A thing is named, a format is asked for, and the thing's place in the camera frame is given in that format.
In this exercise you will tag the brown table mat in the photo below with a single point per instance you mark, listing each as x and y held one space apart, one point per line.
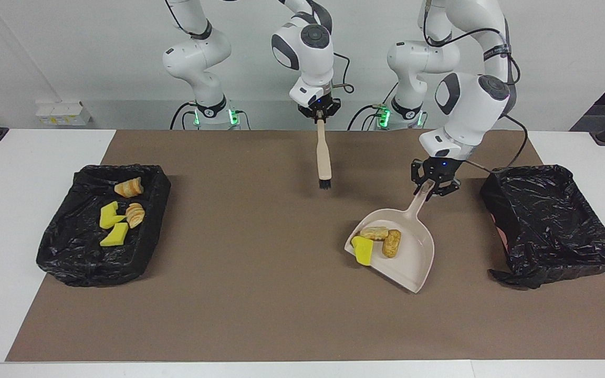
229 315

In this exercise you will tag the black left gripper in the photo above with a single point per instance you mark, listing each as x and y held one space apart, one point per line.
441 168

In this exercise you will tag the white wall socket box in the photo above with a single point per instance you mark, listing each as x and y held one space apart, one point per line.
63 114

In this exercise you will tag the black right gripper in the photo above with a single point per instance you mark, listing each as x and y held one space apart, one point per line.
321 106

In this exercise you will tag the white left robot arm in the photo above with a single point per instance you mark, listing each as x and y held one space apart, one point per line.
470 105

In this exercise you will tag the black bag lined bin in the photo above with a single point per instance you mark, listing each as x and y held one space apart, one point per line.
139 252
549 220

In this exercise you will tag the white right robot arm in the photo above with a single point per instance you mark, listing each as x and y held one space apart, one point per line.
308 52

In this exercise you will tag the brown bread roll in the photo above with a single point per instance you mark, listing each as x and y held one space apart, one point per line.
392 244

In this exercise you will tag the pale pastry chunk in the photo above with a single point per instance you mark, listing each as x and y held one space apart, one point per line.
374 232
135 215

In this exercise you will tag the beige plastic dustpan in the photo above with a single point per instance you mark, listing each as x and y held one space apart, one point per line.
413 257

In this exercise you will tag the beige hand brush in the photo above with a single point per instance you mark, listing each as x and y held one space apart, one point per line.
324 157

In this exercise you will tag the yellow sponge piece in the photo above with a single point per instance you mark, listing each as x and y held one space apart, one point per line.
115 236
108 216
364 252

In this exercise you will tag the striped orange croissant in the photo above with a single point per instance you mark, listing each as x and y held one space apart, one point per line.
128 188

